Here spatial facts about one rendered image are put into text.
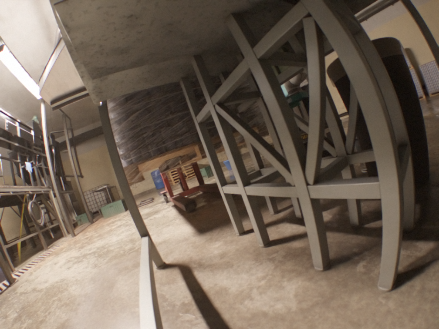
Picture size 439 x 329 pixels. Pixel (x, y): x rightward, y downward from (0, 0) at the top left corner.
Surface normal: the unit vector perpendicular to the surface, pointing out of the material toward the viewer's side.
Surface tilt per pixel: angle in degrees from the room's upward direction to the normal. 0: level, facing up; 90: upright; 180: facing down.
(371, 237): 0
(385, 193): 90
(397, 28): 90
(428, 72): 89
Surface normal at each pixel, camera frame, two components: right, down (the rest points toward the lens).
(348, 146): -0.86, 0.33
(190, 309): -0.35, -0.94
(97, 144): 0.38, -0.11
